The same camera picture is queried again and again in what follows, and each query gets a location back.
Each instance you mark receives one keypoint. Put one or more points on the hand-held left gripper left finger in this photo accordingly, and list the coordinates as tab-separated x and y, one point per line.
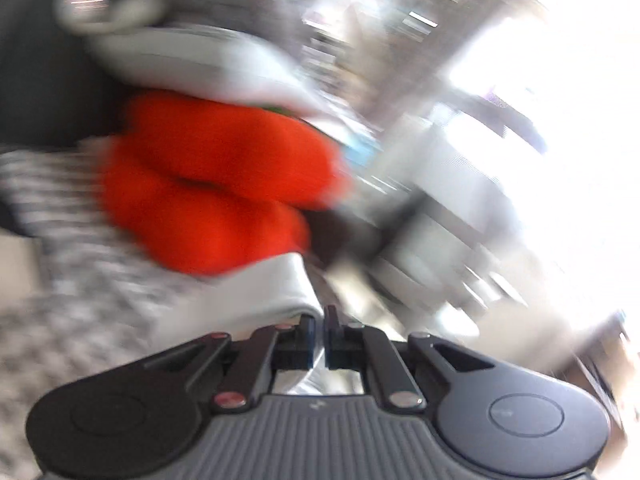
306	342

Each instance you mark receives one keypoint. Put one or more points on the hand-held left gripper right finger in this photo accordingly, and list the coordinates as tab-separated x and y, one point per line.
334	345

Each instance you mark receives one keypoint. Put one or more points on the white bear print sweatshirt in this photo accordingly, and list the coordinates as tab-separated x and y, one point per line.
260	290

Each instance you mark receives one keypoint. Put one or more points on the grey quilted blanket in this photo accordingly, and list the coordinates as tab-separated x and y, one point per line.
75	270

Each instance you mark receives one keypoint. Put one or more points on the light grey pillow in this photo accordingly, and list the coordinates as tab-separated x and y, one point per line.
200	65

